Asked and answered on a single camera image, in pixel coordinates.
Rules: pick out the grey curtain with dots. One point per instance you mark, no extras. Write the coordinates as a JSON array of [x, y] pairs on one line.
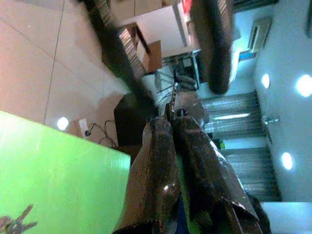
[[243, 146]]

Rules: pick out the thin black metal rod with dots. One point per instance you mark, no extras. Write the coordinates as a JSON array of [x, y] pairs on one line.
[[173, 97]]

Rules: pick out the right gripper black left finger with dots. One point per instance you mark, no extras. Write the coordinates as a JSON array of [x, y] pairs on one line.
[[156, 170]]

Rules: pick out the small cardboard box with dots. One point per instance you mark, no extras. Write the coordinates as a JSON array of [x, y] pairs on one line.
[[150, 57]]

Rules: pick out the round ceiling light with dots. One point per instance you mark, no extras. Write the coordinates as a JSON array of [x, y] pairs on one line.
[[304, 85], [265, 80], [287, 161]]

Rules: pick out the white power strip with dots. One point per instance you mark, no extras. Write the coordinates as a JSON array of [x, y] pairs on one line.
[[83, 125]]

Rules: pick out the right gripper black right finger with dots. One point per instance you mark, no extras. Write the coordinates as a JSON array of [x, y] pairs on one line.
[[207, 175]]

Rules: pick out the black cabinet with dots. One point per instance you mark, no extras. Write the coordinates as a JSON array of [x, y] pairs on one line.
[[132, 117]]

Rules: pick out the green topped wooden table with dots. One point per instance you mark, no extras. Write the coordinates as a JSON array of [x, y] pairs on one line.
[[61, 182]]

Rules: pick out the bunch of metal keys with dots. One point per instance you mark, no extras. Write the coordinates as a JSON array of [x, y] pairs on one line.
[[17, 221]]

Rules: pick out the white table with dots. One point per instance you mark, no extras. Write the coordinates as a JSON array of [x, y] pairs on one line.
[[158, 29]]

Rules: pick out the ceiling air vent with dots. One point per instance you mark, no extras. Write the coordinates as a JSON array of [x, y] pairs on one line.
[[259, 34]]

